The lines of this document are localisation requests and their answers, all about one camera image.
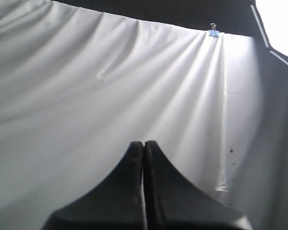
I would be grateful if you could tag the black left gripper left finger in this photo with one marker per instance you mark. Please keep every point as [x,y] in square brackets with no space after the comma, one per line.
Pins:
[114,204]

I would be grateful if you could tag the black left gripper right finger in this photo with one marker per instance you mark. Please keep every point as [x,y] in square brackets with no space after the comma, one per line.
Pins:
[172,202]

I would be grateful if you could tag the white backdrop cloth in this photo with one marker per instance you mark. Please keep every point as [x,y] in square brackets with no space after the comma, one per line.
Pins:
[77,86]

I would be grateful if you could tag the blue binder clip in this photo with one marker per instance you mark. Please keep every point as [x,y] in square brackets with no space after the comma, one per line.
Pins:
[213,32]

